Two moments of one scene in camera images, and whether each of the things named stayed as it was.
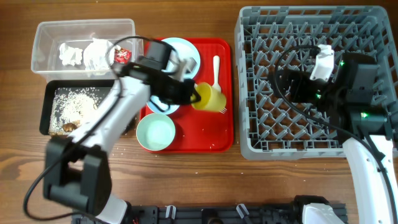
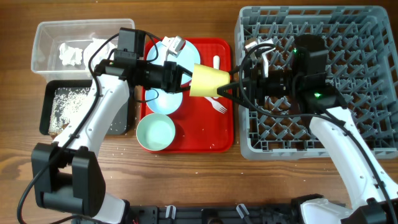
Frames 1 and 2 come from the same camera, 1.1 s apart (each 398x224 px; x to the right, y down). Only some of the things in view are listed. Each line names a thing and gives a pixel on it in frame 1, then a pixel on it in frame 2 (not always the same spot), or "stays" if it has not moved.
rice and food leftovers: (69, 107) stays
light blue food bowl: (160, 106) stays
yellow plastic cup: (211, 100) -> (206, 80)
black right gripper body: (306, 91) -> (278, 84)
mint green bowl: (155, 132) stays
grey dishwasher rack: (272, 39) stays
